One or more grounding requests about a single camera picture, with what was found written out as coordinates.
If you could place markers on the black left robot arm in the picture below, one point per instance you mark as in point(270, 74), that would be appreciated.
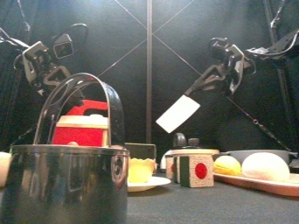
point(10, 58)

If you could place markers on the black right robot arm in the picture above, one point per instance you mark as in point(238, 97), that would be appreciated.
point(274, 48)

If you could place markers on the red and cream toy container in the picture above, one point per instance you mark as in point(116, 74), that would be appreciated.
point(79, 131)

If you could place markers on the cream toy pot black knob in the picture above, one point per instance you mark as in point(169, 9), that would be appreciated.
point(191, 148)

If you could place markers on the dark box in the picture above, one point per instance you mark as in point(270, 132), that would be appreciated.
point(142, 151)

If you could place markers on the grey shallow pan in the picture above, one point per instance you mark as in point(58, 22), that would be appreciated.
point(257, 153)

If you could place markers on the yellow lemon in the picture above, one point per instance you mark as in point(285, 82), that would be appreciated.
point(227, 165)

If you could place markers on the yellow cracked eggshell cup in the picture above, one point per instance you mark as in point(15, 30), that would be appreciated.
point(140, 170)

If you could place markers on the speckled block with red dot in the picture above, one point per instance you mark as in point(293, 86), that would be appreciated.
point(170, 167)
point(198, 171)

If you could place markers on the white round object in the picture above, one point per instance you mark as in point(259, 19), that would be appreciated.
point(4, 169)

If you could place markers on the white toy egg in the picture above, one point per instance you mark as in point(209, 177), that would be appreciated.
point(266, 167)

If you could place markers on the white round plate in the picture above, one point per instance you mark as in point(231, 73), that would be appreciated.
point(154, 183)

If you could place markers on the pink oblong tray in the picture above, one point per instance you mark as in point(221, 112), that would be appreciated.
point(269, 185)

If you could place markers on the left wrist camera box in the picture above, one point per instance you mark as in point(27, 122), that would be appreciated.
point(63, 46)

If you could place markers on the vertical metal frame pole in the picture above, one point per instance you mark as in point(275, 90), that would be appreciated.
point(149, 73)

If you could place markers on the slanted frame pole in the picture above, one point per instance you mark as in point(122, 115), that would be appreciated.
point(282, 96)

